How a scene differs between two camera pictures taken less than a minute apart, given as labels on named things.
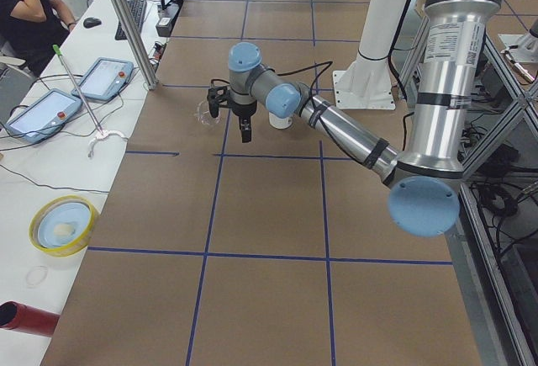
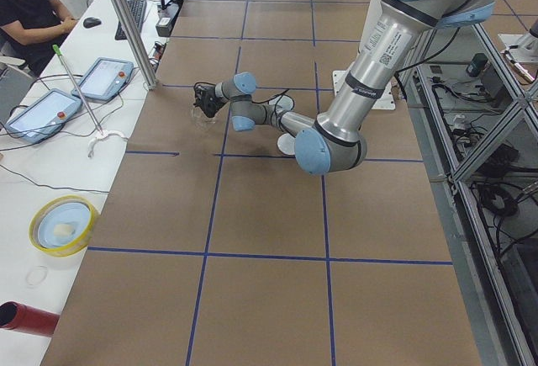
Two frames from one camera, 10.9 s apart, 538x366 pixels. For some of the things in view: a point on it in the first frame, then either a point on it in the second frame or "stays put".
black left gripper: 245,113 -> 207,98
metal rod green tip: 60,53 stays put
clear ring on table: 35,275 stays put
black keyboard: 137,8 stays put
